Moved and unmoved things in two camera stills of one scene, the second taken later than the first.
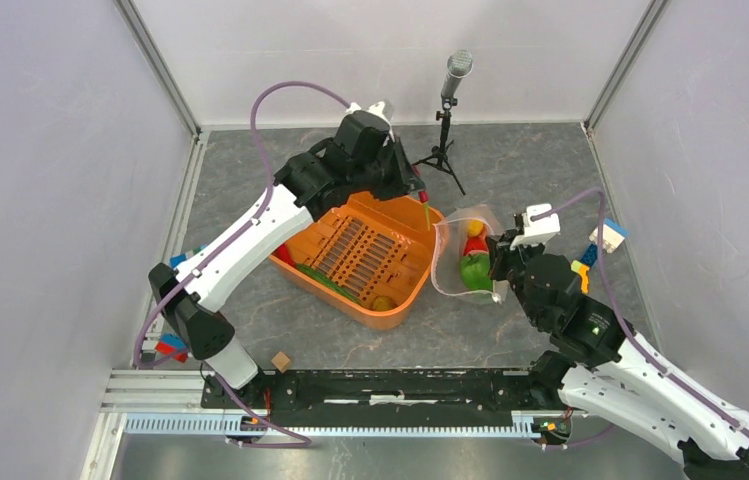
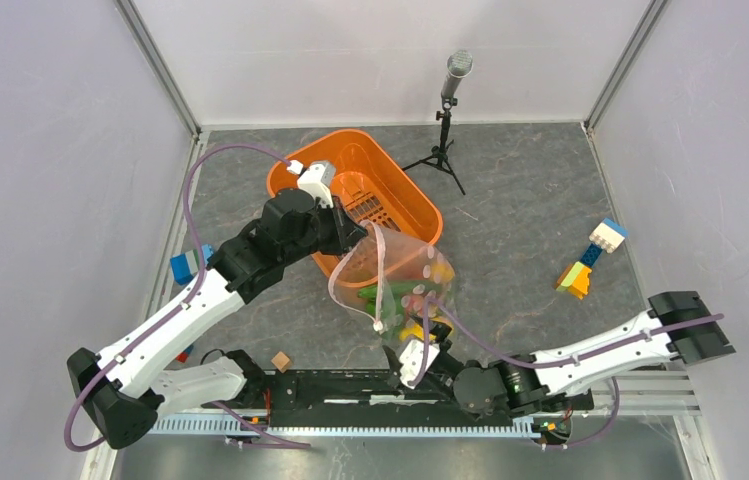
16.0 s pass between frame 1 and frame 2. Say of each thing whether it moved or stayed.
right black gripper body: moved
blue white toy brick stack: stayed
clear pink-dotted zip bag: moved
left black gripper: moved
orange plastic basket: moved
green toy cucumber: moved
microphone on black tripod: stayed
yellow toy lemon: moved
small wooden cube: stayed
